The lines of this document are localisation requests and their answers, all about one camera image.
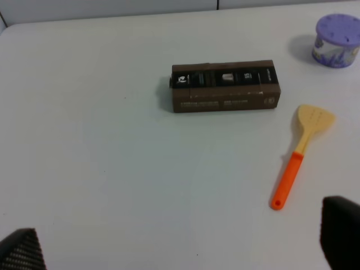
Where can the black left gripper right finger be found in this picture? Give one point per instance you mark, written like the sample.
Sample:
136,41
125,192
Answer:
339,235

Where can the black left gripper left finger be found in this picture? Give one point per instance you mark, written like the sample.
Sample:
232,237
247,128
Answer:
22,250

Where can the orange yellow toy spatula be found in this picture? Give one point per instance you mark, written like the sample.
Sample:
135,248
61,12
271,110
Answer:
312,121

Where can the brown cardboard box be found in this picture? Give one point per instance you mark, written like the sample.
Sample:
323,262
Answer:
232,86

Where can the purple lidded air freshener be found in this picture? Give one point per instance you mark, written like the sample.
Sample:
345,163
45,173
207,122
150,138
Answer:
337,40

